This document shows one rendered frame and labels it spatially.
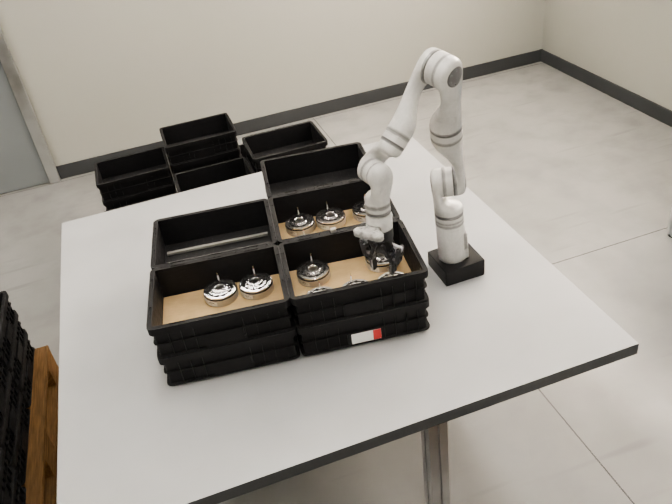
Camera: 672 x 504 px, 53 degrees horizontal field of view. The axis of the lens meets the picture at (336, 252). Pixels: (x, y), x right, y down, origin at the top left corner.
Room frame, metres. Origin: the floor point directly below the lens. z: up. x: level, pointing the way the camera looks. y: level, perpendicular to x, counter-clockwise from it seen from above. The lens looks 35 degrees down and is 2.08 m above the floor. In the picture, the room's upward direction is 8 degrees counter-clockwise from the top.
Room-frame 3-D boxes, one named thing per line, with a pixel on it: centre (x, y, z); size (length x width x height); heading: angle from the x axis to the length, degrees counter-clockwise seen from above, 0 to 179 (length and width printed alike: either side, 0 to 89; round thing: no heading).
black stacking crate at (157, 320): (1.59, 0.36, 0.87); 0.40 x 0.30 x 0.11; 96
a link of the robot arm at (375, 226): (1.57, -0.12, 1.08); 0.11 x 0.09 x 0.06; 143
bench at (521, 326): (1.92, 0.16, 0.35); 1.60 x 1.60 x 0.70; 14
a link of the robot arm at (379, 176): (1.58, -0.14, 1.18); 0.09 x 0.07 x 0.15; 25
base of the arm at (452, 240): (1.80, -0.38, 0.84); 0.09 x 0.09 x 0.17; 8
